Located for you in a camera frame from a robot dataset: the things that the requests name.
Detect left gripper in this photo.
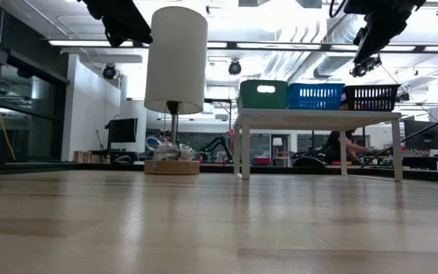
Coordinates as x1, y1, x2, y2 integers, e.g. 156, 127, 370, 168
76, 0, 154, 49

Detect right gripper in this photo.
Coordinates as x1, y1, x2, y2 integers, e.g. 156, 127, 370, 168
342, 0, 428, 65

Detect black mesh tray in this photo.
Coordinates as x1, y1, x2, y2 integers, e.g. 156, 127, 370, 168
339, 84, 402, 113

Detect blue plastic basket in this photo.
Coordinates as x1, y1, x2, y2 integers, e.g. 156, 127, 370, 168
286, 82, 346, 111

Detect teal plastic tray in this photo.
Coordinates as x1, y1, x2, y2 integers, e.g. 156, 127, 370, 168
236, 78, 290, 110

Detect dark monitor on desk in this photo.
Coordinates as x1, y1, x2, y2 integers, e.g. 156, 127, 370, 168
106, 117, 139, 145

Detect black track light cluster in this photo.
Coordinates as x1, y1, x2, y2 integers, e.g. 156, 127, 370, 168
350, 55, 382, 78

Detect white lamp with wooden base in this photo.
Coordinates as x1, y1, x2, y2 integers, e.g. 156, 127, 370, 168
143, 5, 209, 176

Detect white perforated metal shelf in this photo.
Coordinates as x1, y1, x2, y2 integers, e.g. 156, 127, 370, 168
233, 108, 403, 183

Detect dark computer monitor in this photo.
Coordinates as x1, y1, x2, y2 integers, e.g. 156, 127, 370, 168
404, 119, 438, 151

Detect round blue rimmed object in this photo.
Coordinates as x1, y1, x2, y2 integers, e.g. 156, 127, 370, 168
145, 135, 163, 152

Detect person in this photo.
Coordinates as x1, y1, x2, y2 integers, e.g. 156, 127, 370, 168
324, 129, 369, 165

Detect stacked wooden blocks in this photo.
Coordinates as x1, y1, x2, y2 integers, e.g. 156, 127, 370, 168
73, 150, 108, 164

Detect black rounded chair back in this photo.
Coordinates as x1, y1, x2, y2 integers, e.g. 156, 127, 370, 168
292, 155, 327, 168

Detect small white table lamp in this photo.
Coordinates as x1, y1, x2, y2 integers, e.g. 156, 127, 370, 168
271, 136, 284, 158

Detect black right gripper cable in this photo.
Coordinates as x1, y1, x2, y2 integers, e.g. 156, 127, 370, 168
328, 0, 351, 19

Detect silver ceiling duct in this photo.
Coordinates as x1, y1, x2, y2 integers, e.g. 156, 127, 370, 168
285, 14, 360, 83

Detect dark metal frame structure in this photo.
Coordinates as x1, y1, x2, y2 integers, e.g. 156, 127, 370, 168
0, 0, 71, 164

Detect long black cable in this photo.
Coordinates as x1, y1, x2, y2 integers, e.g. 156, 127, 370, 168
359, 109, 438, 169

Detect bundled clear lamp cord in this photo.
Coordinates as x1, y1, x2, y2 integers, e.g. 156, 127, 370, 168
152, 140, 197, 161

